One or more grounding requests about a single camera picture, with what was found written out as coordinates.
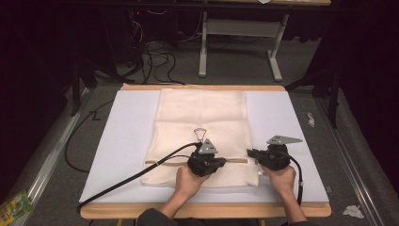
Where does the black cable on floor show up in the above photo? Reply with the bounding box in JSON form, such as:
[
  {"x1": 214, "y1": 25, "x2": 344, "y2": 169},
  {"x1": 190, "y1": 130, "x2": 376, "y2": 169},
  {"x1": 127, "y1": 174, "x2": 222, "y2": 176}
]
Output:
[{"x1": 64, "y1": 99, "x2": 115, "y2": 174}]

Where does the bundle of black cables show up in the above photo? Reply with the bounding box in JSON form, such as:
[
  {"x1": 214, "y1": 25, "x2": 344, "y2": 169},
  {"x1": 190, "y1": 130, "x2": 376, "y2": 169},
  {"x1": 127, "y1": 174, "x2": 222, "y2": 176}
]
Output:
[{"x1": 123, "y1": 8, "x2": 201, "y2": 87}]

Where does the metal floor rail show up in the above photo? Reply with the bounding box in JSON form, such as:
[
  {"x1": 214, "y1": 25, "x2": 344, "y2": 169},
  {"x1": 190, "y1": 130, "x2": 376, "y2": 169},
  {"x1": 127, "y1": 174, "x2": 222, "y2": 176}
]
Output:
[
  {"x1": 8, "y1": 87, "x2": 92, "y2": 226},
  {"x1": 313, "y1": 95, "x2": 389, "y2": 226}
]

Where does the black stand with dark curtain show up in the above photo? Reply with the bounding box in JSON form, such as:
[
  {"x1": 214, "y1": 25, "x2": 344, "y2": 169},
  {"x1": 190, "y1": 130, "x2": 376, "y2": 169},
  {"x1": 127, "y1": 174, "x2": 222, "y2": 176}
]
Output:
[{"x1": 283, "y1": 31, "x2": 399, "y2": 130}]

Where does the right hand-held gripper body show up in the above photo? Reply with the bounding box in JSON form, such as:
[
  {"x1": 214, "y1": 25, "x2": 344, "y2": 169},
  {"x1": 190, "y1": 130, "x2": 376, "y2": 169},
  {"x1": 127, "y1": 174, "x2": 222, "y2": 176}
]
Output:
[{"x1": 256, "y1": 135, "x2": 304, "y2": 171}]

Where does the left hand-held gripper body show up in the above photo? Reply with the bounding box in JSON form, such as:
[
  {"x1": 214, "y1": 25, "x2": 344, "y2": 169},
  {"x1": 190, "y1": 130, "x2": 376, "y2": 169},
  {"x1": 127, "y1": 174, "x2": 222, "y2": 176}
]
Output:
[{"x1": 186, "y1": 138, "x2": 224, "y2": 177}]

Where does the green printed packet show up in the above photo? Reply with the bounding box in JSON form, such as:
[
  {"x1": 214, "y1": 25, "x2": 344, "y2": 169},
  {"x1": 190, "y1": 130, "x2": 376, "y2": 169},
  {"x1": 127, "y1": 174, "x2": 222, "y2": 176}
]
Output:
[{"x1": 0, "y1": 189, "x2": 34, "y2": 226}]

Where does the cream mesh laundry bag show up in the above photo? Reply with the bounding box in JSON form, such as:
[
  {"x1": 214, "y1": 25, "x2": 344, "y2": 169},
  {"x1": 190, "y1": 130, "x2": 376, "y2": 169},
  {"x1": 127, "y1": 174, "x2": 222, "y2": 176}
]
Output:
[{"x1": 140, "y1": 88, "x2": 261, "y2": 188}]

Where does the large crumpled white paper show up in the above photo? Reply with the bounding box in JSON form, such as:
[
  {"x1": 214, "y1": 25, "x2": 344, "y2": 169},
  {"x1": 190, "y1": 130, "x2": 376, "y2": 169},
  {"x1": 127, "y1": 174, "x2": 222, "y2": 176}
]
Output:
[{"x1": 342, "y1": 204, "x2": 365, "y2": 220}]

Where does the person's dark sleeve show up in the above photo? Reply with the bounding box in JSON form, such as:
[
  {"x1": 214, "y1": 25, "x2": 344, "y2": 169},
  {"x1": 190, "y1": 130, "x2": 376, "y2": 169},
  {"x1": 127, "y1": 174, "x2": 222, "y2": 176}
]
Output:
[{"x1": 136, "y1": 207, "x2": 206, "y2": 226}]

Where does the thick black gripper cable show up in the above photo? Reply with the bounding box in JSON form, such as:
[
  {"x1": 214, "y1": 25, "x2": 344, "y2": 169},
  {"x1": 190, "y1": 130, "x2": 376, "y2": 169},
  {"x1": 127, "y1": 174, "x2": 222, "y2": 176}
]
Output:
[{"x1": 76, "y1": 141, "x2": 202, "y2": 215}]

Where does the white metal desk frame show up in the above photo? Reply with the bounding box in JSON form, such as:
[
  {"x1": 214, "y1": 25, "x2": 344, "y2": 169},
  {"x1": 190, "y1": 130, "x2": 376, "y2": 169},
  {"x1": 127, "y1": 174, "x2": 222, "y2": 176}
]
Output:
[{"x1": 198, "y1": 10, "x2": 290, "y2": 83}]

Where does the person's right hand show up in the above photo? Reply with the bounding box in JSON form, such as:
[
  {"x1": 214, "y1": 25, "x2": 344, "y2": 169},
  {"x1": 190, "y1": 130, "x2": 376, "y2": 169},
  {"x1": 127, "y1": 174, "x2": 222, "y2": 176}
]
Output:
[{"x1": 261, "y1": 164, "x2": 297, "y2": 197}]

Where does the person's left hand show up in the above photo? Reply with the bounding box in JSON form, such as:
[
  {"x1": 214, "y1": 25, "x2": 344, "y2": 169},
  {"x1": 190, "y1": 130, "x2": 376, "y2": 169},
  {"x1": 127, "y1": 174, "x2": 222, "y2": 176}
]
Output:
[{"x1": 174, "y1": 165, "x2": 212, "y2": 202}]

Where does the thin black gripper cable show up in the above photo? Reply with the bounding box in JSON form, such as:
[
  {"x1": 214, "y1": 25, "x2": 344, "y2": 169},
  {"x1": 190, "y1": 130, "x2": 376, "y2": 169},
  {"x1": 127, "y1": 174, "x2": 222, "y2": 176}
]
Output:
[{"x1": 276, "y1": 150, "x2": 305, "y2": 207}]

